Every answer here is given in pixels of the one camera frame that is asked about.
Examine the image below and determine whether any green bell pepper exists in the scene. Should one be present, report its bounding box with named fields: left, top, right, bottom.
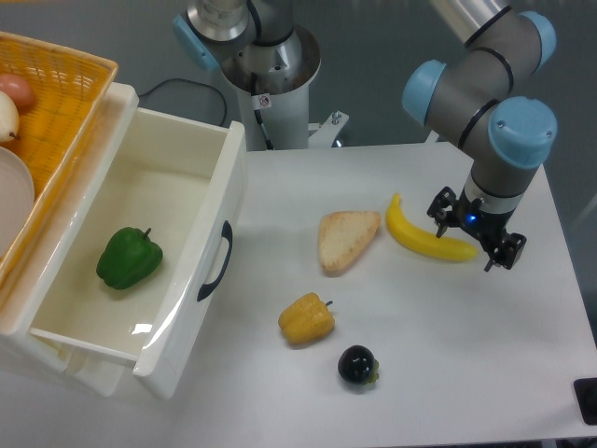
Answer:
left=95, top=227, right=163, bottom=290

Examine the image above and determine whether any red onion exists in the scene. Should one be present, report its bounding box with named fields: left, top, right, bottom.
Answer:
left=0, top=73, right=36, bottom=109

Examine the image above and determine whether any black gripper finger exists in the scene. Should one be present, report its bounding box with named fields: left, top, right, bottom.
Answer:
left=427, top=187, right=458, bottom=238
left=482, top=231, right=527, bottom=272

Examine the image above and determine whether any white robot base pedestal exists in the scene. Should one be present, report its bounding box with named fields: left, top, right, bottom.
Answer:
left=222, top=25, right=349, bottom=151

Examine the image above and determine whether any orange woven basket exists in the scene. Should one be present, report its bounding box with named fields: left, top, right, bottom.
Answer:
left=1, top=32, right=118, bottom=281

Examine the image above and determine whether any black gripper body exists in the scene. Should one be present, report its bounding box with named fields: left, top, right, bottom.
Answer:
left=449, top=190, right=514, bottom=247

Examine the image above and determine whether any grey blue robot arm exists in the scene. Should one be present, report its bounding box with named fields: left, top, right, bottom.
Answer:
left=173, top=1, right=558, bottom=268

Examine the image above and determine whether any white onion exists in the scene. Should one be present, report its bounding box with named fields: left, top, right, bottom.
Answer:
left=0, top=91, right=20, bottom=143

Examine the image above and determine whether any white top drawer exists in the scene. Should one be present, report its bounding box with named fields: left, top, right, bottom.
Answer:
left=29, top=108, right=246, bottom=399

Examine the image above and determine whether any white plate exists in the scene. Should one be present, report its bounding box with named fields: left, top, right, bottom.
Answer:
left=0, top=147, right=35, bottom=257

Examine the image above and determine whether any black device at edge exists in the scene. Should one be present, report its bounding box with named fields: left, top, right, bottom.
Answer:
left=573, top=377, right=597, bottom=426

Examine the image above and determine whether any black cable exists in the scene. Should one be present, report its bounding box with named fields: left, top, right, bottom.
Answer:
left=137, top=77, right=229, bottom=128

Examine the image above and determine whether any yellow banana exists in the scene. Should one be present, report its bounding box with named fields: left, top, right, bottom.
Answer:
left=385, top=193, right=478, bottom=262

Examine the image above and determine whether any toast bread slice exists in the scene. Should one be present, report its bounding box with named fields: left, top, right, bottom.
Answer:
left=318, top=211, right=381, bottom=275

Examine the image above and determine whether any white drawer cabinet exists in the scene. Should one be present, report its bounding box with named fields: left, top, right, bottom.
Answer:
left=1, top=83, right=139, bottom=397

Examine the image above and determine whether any yellow bell pepper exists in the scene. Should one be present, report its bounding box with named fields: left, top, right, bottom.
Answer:
left=278, top=292, right=335, bottom=345

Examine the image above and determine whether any dark purple eggplant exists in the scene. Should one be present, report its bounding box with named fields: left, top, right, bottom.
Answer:
left=338, top=344, right=380, bottom=386

